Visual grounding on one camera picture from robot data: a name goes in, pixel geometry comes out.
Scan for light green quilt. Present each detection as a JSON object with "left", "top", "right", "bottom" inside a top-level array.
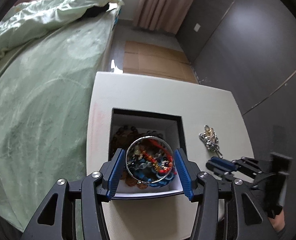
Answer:
[{"left": 0, "top": 0, "right": 126, "bottom": 72}]

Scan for bed with green sheet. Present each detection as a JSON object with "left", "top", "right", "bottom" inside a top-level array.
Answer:
[{"left": 0, "top": 0, "right": 126, "bottom": 233}]

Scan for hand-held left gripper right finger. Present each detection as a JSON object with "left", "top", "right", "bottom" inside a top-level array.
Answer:
[{"left": 174, "top": 148, "right": 279, "bottom": 240}]

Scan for white table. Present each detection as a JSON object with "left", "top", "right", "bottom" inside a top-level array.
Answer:
[{"left": 87, "top": 71, "right": 255, "bottom": 240}]

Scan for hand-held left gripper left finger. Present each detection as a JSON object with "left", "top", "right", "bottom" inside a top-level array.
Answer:
[{"left": 20, "top": 148, "right": 126, "bottom": 240}]

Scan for dark grey wardrobe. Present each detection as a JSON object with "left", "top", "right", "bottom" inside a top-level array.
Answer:
[{"left": 175, "top": 0, "right": 296, "bottom": 240}]

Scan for flattened cardboard sheet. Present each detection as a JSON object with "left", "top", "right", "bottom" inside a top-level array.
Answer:
[{"left": 123, "top": 40, "right": 199, "bottom": 84}]

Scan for black jewelry box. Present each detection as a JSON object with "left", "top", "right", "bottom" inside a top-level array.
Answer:
[{"left": 109, "top": 107, "right": 186, "bottom": 201}]

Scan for silver bangle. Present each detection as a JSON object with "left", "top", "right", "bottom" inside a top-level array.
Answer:
[{"left": 125, "top": 136, "right": 175, "bottom": 183}]

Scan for silver chain necklace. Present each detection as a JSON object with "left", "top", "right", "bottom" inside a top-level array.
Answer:
[{"left": 198, "top": 125, "right": 225, "bottom": 159}]

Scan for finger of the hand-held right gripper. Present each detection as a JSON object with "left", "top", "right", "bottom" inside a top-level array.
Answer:
[
  {"left": 205, "top": 156, "right": 263, "bottom": 174},
  {"left": 213, "top": 169, "right": 261, "bottom": 183}
]

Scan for pile of beaded bracelets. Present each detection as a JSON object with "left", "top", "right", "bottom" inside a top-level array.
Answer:
[{"left": 112, "top": 126, "right": 176, "bottom": 191}]

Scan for person's right forearm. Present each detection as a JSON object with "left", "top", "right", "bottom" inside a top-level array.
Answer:
[{"left": 268, "top": 209, "right": 288, "bottom": 232}]

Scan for pink curtain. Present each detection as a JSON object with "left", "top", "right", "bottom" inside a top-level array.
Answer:
[{"left": 133, "top": 0, "right": 204, "bottom": 34}]

